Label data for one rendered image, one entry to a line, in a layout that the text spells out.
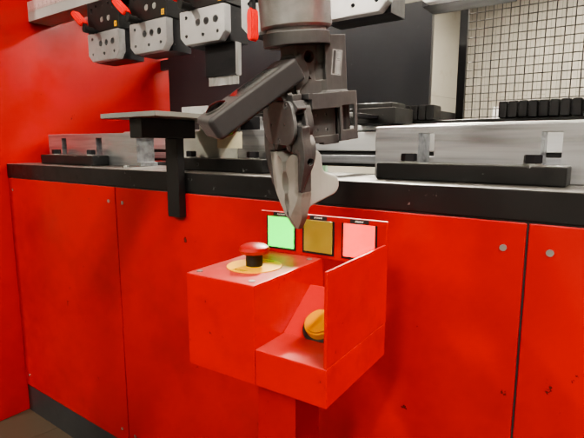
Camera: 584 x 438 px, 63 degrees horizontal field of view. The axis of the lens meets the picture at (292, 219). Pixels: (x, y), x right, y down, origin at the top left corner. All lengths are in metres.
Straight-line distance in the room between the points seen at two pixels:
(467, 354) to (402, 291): 0.14
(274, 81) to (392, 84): 1.04
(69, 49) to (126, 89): 0.26
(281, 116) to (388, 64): 1.03
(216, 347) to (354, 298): 0.18
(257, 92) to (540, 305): 0.49
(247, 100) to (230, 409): 0.82
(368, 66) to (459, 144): 0.74
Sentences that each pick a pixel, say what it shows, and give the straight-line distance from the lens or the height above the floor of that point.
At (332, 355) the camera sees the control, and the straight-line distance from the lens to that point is 0.52.
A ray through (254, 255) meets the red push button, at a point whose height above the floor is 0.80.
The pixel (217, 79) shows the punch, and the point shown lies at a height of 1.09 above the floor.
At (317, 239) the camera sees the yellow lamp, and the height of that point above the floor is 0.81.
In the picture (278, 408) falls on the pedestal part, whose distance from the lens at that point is 0.65.
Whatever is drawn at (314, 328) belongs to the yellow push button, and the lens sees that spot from 0.58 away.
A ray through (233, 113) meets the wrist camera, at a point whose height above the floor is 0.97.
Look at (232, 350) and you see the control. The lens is 0.59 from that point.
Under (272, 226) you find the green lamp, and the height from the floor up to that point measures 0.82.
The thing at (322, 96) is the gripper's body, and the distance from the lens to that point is 0.51.
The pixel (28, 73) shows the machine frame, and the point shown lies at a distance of 1.89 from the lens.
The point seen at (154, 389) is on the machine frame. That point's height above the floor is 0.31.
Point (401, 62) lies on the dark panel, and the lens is 1.51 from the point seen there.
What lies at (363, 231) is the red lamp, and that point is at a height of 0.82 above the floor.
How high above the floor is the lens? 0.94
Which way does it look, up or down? 9 degrees down
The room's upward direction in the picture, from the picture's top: straight up
